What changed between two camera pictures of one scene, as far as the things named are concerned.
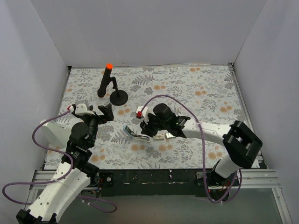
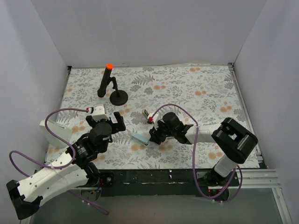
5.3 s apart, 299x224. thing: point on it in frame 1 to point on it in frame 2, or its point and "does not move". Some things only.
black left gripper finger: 108,112 to 121,125
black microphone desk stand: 118,97 does not move
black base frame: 154,183 does not move
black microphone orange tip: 102,90 does not move
